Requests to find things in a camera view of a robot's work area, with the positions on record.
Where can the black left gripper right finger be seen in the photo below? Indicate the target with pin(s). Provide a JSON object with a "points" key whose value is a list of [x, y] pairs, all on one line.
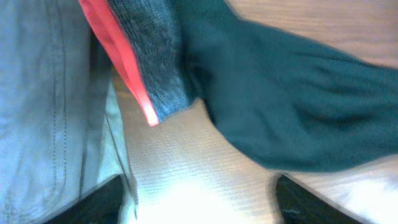
{"points": [[297, 205]]}

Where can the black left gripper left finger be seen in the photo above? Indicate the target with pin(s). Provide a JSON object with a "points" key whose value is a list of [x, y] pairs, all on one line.
{"points": [[102, 206]]}

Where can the black leggings red waistband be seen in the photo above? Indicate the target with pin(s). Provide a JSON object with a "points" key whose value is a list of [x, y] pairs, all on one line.
{"points": [[285, 101]]}

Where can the folded grey trousers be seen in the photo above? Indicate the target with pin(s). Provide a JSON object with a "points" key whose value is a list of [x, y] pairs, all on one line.
{"points": [[62, 132]]}

